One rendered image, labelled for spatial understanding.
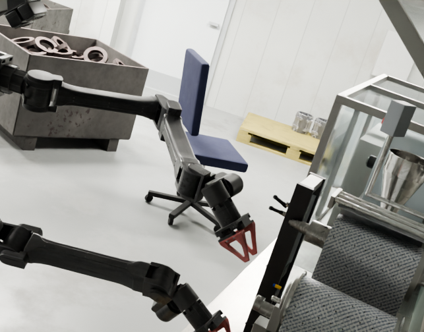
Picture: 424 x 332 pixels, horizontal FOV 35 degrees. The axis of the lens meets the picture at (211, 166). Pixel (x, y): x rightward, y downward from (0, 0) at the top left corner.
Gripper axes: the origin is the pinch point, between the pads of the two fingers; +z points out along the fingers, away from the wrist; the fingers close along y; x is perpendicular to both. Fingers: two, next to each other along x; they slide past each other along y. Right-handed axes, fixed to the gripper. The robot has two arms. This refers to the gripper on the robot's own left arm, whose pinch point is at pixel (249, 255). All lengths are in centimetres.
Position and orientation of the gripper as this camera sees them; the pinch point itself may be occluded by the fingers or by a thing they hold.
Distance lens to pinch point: 165.0
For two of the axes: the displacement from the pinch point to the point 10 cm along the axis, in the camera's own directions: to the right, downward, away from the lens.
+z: 4.9, 8.7, -0.4
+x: 7.9, -4.6, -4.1
